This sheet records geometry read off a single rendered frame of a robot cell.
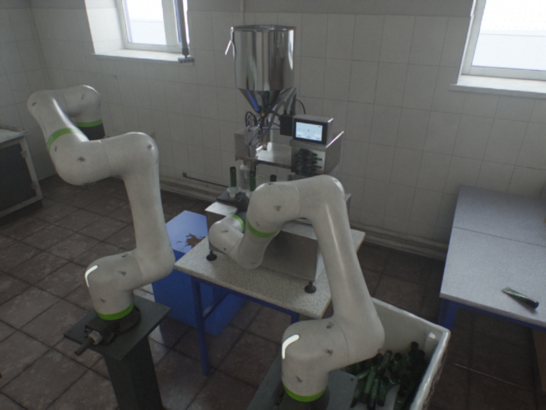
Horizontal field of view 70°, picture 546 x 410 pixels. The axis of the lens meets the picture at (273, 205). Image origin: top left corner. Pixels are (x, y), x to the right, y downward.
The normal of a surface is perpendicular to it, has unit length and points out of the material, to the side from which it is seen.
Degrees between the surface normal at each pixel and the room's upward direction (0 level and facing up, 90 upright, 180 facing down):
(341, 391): 0
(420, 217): 90
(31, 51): 90
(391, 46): 90
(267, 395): 0
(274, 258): 90
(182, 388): 0
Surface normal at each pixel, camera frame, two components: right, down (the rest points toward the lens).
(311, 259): -0.45, 0.43
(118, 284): 0.60, 0.36
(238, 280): 0.00, -0.88
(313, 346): 0.09, -0.72
